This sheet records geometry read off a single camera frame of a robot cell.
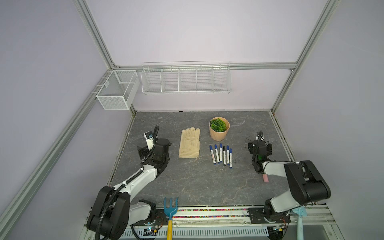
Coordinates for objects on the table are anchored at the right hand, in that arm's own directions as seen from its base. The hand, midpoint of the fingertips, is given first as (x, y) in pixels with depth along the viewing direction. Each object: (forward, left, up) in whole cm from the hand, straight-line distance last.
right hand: (263, 143), depth 92 cm
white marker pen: (-4, +31, -7) cm, 32 cm away
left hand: (-6, +69, +8) cm, 70 cm away
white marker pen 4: (-8, +24, -7) cm, 26 cm away
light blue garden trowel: (-36, -11, -6) cm, 39 cm away
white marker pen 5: (-6, +20, -7) cm, 22 cm away
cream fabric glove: (+5, +47, -7) cm, 47 cm away
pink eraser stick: (-19, +2, -6) cm, 20 cm away
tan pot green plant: (+11, +27, +4) cm, 29 cm away
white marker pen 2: (-3, +28, -7) cm, 29 cm away
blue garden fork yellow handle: (-36, +55, -7) cm, 66 cm away
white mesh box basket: (+30, +95, +19) cm, 101 cm away
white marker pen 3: (-2, +26, -7) cm, 27 cm away
